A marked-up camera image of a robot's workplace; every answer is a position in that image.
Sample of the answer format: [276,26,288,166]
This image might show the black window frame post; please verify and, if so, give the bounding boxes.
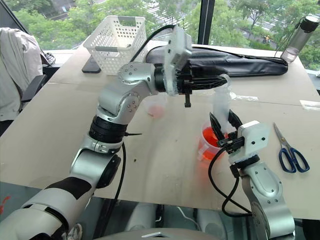
[198,0,216,46]

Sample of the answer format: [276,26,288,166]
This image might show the grey jacket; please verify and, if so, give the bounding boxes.
[0,27,44,122]

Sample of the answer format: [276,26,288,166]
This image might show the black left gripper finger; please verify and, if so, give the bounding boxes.
[192,79,231,92]
[192,73,229,83]

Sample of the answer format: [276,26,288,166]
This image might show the blue handled scissors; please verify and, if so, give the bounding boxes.
[272,122,311,174]

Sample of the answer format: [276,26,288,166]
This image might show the black smartphone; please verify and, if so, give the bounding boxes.
[81,55,102,74]

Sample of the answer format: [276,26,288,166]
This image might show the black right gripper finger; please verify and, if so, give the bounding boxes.
[209,112,228,142]
[228,108,244,131]

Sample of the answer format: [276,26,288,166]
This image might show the long black fabric bag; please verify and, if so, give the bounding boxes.
[145,45,289,78]

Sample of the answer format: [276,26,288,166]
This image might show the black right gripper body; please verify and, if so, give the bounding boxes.
[216,130,246,155]

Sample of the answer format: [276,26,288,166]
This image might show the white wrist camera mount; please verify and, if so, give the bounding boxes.
[228,120,271,164]
[161,24,194,97]

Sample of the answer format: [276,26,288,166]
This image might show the clear plastic syringe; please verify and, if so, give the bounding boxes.
[211,73,233,132]

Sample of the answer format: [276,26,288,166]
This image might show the silver robot torso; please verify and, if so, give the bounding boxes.
[94,226,227,240]

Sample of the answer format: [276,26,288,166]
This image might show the clear cup with red liquid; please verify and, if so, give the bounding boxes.
[196,121,230,164]

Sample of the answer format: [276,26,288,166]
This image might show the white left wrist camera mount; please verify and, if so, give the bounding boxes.
[161,24,194,97]

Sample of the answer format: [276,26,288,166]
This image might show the thin white cable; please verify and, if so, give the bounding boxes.
[176,205,202,231]

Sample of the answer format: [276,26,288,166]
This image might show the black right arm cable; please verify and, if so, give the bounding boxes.
[208,147,252,218]

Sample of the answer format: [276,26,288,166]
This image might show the black tangled cables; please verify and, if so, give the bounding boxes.
[39,49,57,68]

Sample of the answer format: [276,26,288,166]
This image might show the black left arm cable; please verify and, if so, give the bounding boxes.
[94,24,177,237]

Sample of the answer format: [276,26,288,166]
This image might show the clear nearly empty cup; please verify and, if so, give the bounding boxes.
[145,95,168,120]

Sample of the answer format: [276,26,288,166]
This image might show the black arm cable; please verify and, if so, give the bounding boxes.
[208,147,252,218]
[94,24,177,237]

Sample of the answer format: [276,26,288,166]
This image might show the clear plastic wrapper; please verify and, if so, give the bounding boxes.
[299,99,320,110]
[229,91,260,102]

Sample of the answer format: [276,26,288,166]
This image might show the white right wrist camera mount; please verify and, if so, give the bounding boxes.
[228,120,271,164]

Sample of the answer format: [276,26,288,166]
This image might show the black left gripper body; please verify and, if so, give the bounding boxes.
[174,59,195,109]

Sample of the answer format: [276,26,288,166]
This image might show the white perforated plastic basket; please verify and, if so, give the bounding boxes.
[82,15,149,76]

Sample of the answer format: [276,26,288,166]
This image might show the black chair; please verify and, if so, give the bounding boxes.
[20,74,49,104]

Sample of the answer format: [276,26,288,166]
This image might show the clear water bottle grey cap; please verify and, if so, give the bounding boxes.
[279,15,320,64]

